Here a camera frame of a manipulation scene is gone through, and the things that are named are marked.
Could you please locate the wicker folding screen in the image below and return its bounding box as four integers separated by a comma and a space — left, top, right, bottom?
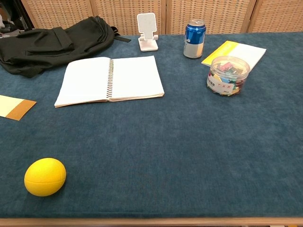
20, 0, 303, 36

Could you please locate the yellow and white book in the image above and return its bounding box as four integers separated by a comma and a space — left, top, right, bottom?
201, 40, 267, 71

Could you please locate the white spiral notebook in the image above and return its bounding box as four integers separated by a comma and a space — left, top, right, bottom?
54, 55, 165, 108

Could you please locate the yellow brown paper card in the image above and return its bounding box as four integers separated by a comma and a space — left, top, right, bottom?
0, 95, 37, 121

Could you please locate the yellow foam ball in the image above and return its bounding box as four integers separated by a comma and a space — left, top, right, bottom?
24, 157, 67, 197

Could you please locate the blue and white soda can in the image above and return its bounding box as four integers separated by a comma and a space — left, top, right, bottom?
183, 19, 206, 59

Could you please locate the blue tablecloth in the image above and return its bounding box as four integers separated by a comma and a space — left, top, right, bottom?
0, 32, 303, 218

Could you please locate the black backpack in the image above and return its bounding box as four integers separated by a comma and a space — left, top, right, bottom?
0, 16, 131, 79

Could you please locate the white phone stand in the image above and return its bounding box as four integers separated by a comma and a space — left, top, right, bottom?
137, 13, 159, 52

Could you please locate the clear jar of coloured clips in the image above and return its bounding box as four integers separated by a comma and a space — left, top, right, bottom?
206, 56, 251, 96

